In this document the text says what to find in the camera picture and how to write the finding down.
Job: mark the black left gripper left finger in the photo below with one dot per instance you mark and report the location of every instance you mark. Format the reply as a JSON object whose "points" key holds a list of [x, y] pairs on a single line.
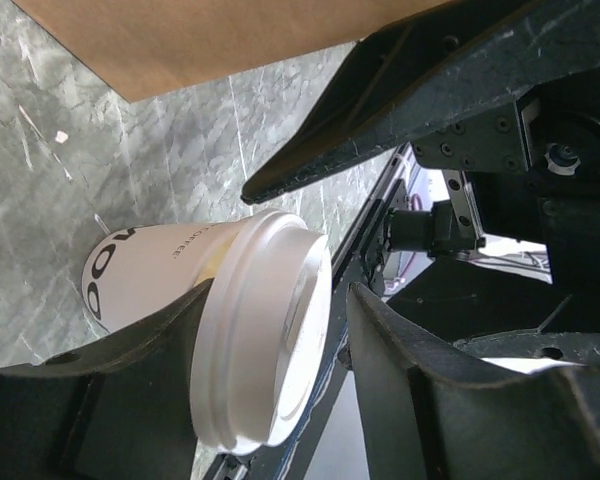
{"points": [[117, 408]]}

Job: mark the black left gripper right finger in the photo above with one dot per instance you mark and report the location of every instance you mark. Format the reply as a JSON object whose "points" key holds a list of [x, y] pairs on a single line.
{"points": [[432, 411]]}

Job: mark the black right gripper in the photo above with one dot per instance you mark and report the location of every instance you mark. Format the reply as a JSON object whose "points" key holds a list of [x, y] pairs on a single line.
{"points": [[515, 249]]}

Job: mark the white paper coffee cup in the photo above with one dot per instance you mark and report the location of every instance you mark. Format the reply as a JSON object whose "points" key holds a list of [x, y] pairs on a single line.
{"points": [[136, 272]]}

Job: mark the white plastic cup lid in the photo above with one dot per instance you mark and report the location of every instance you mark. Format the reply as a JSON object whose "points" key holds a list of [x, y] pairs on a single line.
{"points": [[261, 335]]}

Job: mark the brown paper bag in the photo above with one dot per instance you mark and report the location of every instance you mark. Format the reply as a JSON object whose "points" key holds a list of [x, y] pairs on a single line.
{"points": [[144, 48]]}

